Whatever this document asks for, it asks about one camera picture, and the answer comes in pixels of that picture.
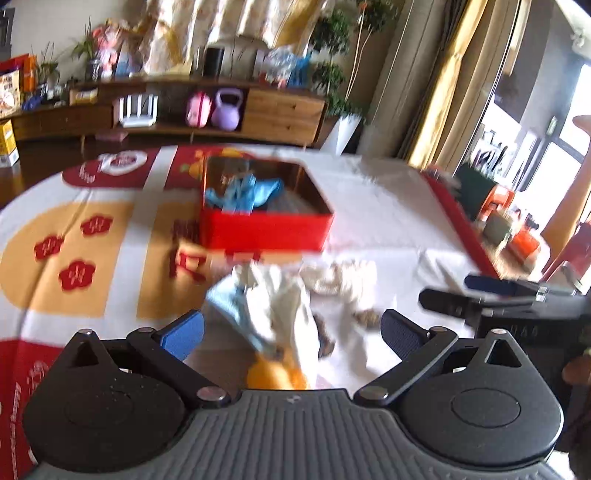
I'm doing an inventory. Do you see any small potted plant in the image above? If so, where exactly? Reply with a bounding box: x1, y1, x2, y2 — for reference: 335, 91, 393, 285
32, 44, 63, 93
71, 18, 105, 81

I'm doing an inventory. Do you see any white router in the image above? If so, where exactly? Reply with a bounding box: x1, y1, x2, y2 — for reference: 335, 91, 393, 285
115, 92, 160, 127

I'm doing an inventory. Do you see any tall green potted plant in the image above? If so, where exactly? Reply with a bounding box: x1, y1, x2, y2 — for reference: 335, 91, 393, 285
309, 0, 398, 121

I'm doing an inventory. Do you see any blue picture frame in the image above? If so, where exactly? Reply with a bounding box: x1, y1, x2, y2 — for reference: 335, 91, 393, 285
115, 48, 139, 77

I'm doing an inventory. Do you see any orange paper bag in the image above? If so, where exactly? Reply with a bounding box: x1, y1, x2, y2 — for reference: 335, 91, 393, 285
0, 54, 38, 93

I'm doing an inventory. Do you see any red tin box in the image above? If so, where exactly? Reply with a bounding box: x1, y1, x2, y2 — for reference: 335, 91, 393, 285
198, 154, 335, 254

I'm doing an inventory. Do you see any purple kettlebell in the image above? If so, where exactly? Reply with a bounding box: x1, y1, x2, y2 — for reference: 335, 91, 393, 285
211, 89, 244, 130

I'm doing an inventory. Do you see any yellow cardboard box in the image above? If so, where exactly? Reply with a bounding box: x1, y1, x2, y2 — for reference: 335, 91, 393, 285
0, 120, 20, 167

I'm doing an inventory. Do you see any clear plastic bag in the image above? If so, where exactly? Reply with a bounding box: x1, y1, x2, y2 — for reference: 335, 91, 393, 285
259, 46, 301, 88

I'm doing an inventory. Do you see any orange plastic stool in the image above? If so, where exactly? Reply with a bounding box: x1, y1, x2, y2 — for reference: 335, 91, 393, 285
478, 185, 515, 222

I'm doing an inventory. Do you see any pink bag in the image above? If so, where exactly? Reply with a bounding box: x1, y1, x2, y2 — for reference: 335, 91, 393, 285
185, 91, 213, 127

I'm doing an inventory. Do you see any cream sock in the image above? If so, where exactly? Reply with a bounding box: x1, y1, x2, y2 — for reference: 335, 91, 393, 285
300, 261, 379, 305

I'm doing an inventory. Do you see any white cloth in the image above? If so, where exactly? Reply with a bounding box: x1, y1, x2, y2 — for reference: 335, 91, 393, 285
231, 263, 319, 361

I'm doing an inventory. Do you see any printed snack box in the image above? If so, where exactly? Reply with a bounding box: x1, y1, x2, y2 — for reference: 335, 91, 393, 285
0, 69, 24, 116

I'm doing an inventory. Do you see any black cylinder speaker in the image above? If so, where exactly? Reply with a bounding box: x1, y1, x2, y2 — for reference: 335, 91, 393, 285
204, 46, 225, 77

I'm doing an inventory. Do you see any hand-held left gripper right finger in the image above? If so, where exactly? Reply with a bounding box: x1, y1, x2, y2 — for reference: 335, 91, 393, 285
353, 309, 525, 408

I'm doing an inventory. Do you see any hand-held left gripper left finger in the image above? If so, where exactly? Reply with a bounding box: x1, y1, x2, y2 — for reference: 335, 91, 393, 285
68, 311, 230, 409

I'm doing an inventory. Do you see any white planter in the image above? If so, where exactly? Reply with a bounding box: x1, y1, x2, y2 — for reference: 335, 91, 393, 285
323, 114, 363, 155

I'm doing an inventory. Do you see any orange plush object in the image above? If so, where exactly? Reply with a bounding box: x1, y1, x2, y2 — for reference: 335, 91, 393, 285
246, 351, 309, 391

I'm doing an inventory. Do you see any red chair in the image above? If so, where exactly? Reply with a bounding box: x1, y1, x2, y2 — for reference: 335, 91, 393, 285
540, 217, 591, 287

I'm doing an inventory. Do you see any pink doll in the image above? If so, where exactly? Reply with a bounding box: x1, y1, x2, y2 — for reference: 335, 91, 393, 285
90, 21, 127, 77

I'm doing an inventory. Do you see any person's right hand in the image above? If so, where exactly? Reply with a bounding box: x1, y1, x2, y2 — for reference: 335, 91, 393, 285
562, 355, 591, 386

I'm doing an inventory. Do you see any yellow curtain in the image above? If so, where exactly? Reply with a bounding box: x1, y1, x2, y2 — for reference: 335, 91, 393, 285
406, 0, 555, 171

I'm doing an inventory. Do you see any light blue face mask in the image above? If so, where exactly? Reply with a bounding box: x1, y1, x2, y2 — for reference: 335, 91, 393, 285
205, 281, 278, 354
204, 174, 284, 214

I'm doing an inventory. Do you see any dark green box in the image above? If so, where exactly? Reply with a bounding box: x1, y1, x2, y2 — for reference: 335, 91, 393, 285
455, 164, 497, 222

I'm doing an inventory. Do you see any blue box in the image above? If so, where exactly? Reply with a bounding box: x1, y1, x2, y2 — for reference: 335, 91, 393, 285
291, 55, 315, 88

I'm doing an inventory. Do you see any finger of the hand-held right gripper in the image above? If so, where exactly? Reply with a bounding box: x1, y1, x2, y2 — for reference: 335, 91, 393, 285
419, 288, 490, 324
465, 274, 548, 301

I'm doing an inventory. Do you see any wooden television cabinet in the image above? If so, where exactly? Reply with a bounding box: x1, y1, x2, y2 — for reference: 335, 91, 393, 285
9, 76, 328, 146

